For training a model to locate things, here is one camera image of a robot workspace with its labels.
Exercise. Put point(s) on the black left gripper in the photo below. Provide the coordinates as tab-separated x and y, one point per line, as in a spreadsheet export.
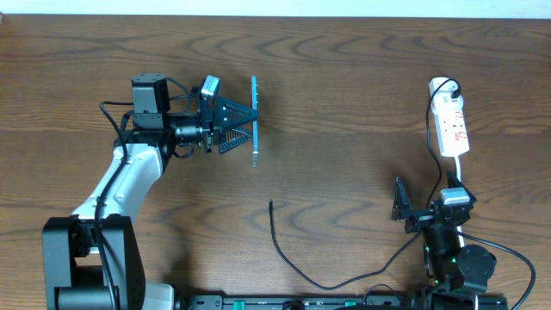
213	120

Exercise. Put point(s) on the white power strip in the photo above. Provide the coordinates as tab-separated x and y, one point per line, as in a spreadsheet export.
451	129

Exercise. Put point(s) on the silver smartphone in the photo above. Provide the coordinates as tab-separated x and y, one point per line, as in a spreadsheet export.
254	103

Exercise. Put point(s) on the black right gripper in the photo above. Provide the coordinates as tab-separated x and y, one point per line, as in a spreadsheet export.
402	208

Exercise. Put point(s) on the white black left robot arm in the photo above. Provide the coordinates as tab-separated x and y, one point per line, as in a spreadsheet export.
91	257

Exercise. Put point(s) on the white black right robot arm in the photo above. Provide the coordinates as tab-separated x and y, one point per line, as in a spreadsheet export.
460	272

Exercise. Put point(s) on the white USB charger adapter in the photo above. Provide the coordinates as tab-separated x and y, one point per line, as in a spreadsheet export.
446	97

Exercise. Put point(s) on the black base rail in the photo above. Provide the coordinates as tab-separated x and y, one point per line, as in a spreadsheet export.
374	301

